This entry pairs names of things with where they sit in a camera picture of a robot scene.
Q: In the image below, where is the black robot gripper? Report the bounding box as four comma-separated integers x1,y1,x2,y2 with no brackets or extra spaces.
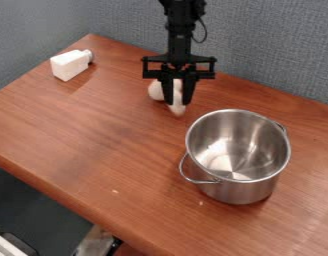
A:
141,32,216,105

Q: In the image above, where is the stainless steel metal pot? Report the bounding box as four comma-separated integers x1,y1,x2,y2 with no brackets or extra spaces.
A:
178,109,291,205

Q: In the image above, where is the table leg bracket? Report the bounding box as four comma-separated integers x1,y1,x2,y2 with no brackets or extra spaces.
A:
73,225,122,256

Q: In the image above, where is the white object at corner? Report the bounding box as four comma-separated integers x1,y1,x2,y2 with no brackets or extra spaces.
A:
0,236,27,256

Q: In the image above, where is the white plush mushroom toy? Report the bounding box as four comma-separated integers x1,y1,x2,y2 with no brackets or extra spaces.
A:
148,79,185,116

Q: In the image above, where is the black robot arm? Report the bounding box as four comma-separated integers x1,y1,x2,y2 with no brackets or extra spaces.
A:
141,0,217,105

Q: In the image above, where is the white plastic bottle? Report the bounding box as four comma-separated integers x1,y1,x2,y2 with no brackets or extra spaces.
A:
50,49,94,82

